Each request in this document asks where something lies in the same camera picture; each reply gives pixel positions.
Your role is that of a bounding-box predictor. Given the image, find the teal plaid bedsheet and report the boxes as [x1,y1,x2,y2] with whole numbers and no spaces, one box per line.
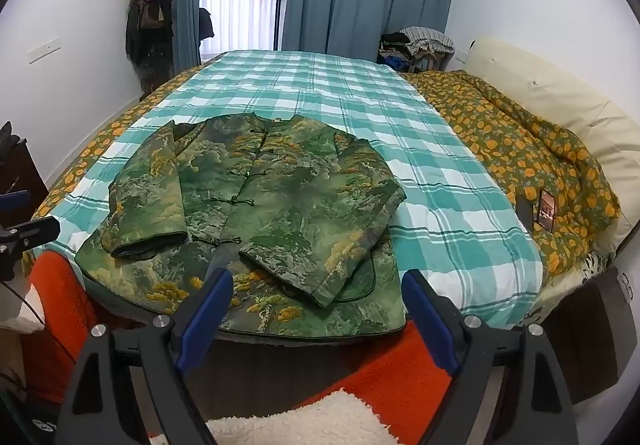
[30,50,543,321]

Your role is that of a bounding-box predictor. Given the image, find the brown clothes on wall hook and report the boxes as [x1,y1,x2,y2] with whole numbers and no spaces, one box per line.
[125,0,179,96]

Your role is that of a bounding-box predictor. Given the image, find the dark wooden bed frame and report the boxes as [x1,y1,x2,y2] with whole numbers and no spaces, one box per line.
[200,265,628,421]

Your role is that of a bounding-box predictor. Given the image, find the white wall switch plate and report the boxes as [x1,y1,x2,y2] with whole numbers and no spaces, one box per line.
[27,39,63,64]

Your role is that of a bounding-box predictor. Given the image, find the smartphone with lit screen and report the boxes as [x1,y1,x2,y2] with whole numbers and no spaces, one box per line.
[536,190,557,232]

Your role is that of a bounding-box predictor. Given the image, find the orange floral quilt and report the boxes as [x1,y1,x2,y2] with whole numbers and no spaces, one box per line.
[30,56,622,276]

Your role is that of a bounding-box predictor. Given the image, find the dark flat phone case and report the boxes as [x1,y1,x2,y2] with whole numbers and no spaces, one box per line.
[515,197,536,231]

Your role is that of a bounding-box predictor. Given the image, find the orange fuzzy blanket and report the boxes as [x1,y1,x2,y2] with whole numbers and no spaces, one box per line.
[20,250,453,445]

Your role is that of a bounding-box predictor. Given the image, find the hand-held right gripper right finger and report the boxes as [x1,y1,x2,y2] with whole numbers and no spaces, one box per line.
[400,269,581,445]

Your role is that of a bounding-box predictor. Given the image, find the cream padded headboard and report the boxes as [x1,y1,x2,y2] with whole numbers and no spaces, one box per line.
[462,36,640,266]

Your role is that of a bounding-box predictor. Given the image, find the dark garment by window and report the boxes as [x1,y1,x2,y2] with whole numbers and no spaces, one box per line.
[198,7,215,56]

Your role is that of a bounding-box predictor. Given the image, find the white fluffy rug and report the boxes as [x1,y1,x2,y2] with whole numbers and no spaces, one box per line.
[150,387,393,445]

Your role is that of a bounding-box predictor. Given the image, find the green patterned padded jacket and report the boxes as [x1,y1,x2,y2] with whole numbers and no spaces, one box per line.
[75,112,407,342]

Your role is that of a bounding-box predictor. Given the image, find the dark wooden cabinet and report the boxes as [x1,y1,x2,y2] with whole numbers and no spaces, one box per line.
[0,122,49,226]

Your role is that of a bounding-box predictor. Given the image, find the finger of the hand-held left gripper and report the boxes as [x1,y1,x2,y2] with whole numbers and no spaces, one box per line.
[0,219,62,256]
[0,190,29,210]

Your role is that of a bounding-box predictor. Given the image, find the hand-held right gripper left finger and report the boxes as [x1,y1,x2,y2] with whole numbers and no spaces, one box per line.
[54,268,235,445]

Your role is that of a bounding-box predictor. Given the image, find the pile of folded clothes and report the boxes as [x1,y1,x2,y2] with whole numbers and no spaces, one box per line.
[377,26,456,73]

